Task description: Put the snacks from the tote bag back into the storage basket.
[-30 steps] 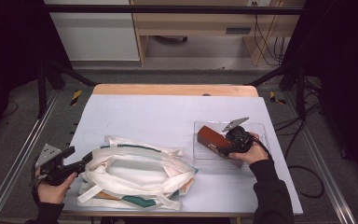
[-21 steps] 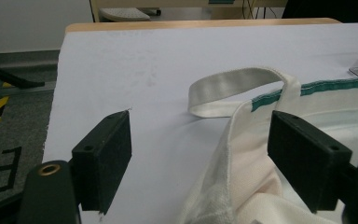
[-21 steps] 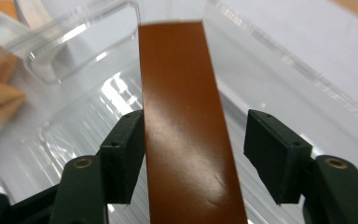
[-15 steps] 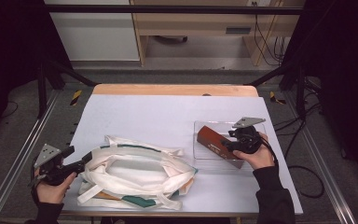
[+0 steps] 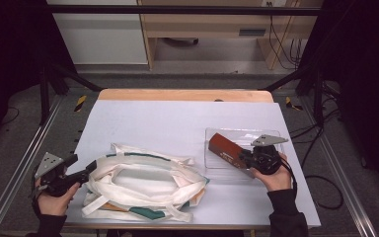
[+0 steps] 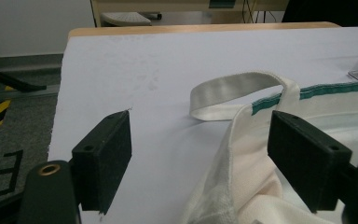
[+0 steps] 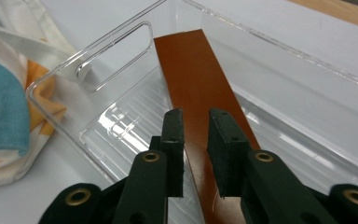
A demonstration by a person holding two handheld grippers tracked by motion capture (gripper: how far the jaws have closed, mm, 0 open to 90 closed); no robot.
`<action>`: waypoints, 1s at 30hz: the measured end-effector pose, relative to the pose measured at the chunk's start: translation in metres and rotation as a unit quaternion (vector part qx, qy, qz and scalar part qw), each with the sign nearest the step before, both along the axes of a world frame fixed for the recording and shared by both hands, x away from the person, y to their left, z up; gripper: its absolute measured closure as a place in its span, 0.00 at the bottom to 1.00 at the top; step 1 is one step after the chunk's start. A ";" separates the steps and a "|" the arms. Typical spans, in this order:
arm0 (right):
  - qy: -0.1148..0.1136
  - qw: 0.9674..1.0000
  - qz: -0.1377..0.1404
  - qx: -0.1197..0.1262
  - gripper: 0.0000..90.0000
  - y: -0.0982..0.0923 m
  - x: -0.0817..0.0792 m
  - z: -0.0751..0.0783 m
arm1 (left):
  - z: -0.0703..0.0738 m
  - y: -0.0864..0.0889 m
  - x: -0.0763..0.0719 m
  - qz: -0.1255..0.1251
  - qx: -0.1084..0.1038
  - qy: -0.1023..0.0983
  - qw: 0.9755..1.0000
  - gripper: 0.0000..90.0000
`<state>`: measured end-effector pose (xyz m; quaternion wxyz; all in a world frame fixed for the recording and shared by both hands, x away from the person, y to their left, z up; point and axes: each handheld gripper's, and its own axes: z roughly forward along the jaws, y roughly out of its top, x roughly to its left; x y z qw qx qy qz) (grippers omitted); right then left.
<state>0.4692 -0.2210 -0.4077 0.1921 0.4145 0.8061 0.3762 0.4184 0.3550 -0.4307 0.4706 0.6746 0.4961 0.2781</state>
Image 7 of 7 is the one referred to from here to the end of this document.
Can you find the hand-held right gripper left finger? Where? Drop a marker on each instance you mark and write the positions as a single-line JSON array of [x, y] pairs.
[[174, 149]]

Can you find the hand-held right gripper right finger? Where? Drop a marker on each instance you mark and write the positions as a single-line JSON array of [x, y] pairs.
[[227, 155]]

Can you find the brown leather belt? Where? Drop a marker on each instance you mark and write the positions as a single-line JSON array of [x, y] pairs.
[[192, 77]]

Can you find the clear plastic storage bin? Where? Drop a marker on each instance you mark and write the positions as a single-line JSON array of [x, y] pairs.
[[292, 93]]

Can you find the striped canvas tote bag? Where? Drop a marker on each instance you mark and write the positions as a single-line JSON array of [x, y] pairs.
[[3, 109]]

